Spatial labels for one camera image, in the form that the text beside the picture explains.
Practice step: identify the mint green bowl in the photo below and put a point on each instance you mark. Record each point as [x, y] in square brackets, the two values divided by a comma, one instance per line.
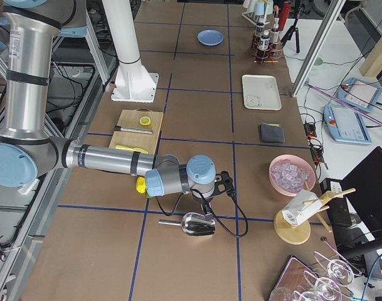
[317, 63]

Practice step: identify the lemon half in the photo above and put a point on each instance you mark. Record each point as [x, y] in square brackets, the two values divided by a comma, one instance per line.
[145, 121]

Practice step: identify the wine glass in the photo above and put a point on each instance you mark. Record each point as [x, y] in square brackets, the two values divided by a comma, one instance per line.
[336, 267]
[284, 294]
[329, 288]

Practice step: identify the near blue teach pendant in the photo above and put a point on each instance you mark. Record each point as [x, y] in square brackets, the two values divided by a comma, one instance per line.
[345, 125]

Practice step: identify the pink bowl with ice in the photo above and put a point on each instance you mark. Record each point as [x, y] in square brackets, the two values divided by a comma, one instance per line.
[290, 174]

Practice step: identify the metal scoop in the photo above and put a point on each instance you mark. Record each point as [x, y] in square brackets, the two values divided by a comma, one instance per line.
[193, 224]

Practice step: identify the dark folded cloth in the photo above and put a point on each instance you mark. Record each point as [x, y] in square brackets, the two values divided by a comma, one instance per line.
[271, 133]

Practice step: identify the cream rectangular tray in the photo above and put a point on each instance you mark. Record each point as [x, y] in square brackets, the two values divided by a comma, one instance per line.
[260, 92]

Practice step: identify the aluminium frame post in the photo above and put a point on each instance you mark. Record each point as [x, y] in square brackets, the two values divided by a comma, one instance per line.
[318, 41]

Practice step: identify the black monitor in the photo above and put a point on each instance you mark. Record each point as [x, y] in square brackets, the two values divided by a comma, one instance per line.
[366, 179]

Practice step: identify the black handled knife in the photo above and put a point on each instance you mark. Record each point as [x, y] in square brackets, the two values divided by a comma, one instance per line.
[133, 130]

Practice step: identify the blue teach pendant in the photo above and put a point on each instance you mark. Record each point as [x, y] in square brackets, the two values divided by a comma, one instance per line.
[345, 125]
[359, 94]

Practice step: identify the dark drink bottle middle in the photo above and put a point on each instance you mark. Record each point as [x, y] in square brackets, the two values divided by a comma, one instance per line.
[259, 29]

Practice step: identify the wooden cutting board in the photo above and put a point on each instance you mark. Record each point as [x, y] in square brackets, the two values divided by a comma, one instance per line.
[130, 118]

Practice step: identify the white paper carton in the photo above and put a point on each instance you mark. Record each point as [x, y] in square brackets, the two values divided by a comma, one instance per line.
[303, 206]

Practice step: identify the light blue plate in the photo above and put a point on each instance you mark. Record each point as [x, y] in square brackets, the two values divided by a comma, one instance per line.
[210, 37]

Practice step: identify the yellow lemon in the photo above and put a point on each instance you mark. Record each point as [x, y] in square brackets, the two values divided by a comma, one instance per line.
[140, 185]

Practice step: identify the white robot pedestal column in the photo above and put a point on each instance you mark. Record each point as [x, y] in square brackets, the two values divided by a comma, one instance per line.
[133, 83]

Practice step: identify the copper wire bottle rack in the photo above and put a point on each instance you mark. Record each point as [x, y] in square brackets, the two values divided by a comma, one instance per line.
[265, 56]

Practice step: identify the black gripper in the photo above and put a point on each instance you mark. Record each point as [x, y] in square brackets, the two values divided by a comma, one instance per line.
[203, 199]

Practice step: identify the dark drink bottle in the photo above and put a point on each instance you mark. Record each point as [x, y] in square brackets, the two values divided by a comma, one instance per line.
[264, 41]
[274, 32]
[259, 29]

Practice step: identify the red cylinder tube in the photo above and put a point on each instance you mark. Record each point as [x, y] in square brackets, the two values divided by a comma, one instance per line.
[284, 14]

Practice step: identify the dark drink bottle back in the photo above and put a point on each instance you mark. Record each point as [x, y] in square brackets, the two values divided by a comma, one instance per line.
[274, 32]

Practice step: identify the far blue teach pendant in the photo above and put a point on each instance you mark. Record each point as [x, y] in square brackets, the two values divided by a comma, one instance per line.
[359, 94]

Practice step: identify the white wire cup basket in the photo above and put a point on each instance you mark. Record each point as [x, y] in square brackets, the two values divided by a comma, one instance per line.
[249, 14]

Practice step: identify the blue plastic cup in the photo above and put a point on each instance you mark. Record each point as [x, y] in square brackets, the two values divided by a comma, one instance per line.
[262, 8]

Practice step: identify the dark drink bottle front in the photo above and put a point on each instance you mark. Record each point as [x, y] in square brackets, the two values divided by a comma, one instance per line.
[264, 41]

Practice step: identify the wooden stand with round base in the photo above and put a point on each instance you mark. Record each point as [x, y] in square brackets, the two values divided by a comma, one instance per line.
[296, 235]

